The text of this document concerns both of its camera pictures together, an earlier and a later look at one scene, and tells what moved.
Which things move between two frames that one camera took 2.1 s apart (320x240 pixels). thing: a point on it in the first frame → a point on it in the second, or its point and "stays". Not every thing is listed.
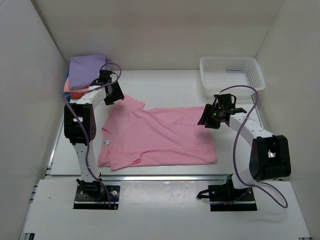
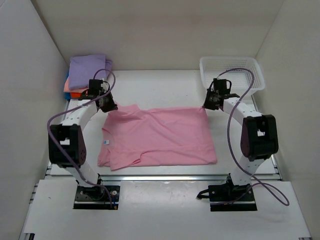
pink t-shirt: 132,135 stays
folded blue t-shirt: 68,95 stays
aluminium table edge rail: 135,177 stays
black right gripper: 206,114 → 206,105
